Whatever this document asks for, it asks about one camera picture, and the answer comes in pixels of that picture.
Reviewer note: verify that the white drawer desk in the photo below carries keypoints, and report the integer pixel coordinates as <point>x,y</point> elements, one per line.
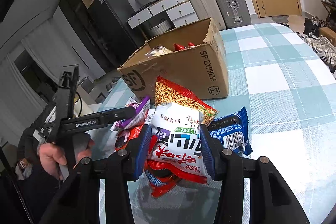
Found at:
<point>179,12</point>

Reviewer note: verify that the silver hard suitcase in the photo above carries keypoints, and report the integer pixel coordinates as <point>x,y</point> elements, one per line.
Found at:
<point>235,13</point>

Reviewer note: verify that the cream bread packet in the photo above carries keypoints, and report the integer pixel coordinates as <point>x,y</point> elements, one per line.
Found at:
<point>157,51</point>

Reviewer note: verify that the woven laundry basket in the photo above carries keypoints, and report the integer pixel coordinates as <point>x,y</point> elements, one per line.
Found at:
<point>160,28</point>

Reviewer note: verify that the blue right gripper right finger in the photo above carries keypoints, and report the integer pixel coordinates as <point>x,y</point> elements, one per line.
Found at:
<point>207,147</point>

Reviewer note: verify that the red cheetos chip bag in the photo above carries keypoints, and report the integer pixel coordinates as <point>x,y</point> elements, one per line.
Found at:
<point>178,47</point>

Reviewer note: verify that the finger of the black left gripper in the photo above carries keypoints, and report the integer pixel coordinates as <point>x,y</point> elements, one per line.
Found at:
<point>120,114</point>

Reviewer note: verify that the pile of sneakers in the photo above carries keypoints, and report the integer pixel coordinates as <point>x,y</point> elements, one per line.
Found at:
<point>320,44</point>

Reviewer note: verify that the small brown cardboard box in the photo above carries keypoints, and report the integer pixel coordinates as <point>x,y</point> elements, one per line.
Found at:
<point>328,33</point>

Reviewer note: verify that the white red noodle snack bag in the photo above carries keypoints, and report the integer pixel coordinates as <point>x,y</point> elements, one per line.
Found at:
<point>175,125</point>

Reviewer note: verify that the black refrigerator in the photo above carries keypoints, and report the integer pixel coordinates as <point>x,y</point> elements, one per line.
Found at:
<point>118,40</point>

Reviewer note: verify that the blue cookie packet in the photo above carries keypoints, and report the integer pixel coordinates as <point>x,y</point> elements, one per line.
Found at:
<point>232,131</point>

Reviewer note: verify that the person's left hand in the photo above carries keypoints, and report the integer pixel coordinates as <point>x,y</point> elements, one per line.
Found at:
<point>51,156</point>

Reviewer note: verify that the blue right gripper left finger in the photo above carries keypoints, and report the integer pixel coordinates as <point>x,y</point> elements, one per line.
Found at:
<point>141,148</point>

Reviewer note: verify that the white curtain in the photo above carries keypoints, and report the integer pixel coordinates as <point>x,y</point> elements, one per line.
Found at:
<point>20,105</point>

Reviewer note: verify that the red oreo cookie packet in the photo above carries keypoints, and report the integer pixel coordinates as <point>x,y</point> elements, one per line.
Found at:
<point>124,136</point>

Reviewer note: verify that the brown SF cardboard box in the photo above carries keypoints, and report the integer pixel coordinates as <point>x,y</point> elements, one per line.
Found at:
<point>201,69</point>

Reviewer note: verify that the beige hard suitcase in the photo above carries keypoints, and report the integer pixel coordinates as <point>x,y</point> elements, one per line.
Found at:
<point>209,9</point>

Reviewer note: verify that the wooden shoe rack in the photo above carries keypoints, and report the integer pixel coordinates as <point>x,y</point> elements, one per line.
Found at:
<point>329,5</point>

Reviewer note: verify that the teal plaid tablecloth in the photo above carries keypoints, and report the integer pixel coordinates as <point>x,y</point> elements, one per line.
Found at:
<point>289,94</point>

